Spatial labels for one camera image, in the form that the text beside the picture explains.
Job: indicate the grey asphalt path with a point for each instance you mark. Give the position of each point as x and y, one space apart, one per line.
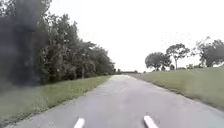
123 100

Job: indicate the round-crowned tree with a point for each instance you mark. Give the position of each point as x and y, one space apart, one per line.
156 60

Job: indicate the row of trees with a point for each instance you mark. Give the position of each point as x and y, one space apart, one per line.
50 46

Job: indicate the tall thin-trunked tree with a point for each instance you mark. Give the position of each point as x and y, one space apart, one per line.
176 51

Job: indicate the robot's own part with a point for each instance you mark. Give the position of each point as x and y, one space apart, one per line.
79 123
150 122

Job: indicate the sloping grass bank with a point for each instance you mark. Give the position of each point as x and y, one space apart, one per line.
193 81

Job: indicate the grass verge beside wood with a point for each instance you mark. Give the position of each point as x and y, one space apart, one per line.
36 98

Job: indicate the broad dark tree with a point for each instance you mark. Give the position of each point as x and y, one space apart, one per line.
211 52

